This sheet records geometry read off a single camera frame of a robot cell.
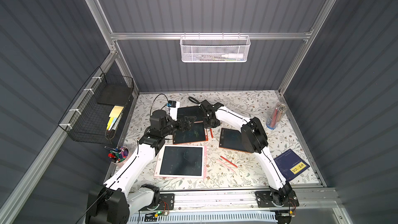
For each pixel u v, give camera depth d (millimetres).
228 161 867
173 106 681
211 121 864
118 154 754
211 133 985
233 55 912
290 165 828
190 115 753
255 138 626
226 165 846
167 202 726
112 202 389
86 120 691
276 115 902
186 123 688
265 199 724
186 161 1159
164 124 632
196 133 975
